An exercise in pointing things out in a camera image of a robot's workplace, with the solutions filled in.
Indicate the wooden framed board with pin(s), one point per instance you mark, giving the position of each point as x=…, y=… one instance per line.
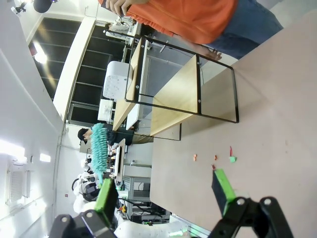
x=121, y=143

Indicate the orange paper scrap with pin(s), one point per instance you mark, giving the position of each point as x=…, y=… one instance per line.
x=195, y=157

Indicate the metal equipment rack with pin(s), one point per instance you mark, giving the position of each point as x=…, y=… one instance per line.
x=128, y=183

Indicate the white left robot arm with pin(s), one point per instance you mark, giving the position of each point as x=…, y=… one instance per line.
x=79, y=205

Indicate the background person black cap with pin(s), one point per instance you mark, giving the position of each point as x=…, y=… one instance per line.
x=85, y=136

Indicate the person right hand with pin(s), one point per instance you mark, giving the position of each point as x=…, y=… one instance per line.
x=119, y=6

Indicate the person left hand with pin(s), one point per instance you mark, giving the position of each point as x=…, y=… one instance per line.
x=211, y=54

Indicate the white rounded speaker box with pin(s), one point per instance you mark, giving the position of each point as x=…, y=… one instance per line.
x=116, y=81

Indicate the white wall air vent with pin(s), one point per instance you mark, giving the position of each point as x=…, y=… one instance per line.
x=17, y=183

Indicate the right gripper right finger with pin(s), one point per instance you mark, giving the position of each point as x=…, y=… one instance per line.
x=224, y=191

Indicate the white box with print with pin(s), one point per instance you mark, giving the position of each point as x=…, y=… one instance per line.
x=105, y=110

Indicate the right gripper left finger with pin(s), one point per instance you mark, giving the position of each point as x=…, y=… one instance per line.
x=107, y=198

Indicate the teal microfibre duster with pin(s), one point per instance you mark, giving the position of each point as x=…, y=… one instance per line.
x=99, y=148

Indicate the white side table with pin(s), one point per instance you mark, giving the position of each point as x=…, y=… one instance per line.
x=132, y=116

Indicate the green paper scrap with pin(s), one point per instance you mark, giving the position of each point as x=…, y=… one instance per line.
x=232, y=159

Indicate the white ceiling spotlight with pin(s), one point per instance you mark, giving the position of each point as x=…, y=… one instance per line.
x=19, y=8

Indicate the person in orange hoodie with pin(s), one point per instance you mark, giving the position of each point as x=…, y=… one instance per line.
x=185, y=17

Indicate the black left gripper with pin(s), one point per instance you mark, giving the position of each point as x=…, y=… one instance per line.
x=89, y=192

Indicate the black round ceiling device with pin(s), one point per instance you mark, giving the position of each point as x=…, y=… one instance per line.
x=43, y=5

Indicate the black frame wooden shelf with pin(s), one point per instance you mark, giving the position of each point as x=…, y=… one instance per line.
x=178, y=99

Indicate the black glass window panels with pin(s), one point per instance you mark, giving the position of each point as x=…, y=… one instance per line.
x=74, y=69

